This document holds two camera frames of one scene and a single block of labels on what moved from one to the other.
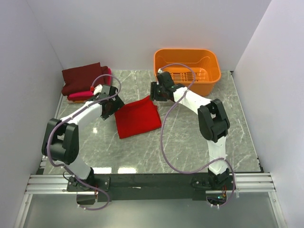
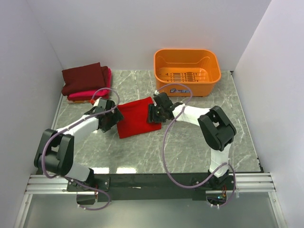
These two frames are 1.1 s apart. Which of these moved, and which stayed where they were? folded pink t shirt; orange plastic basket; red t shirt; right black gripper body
Moved: right black gripper body
Stayed: orange plastic basket; red t shirt; folded pink t shirt
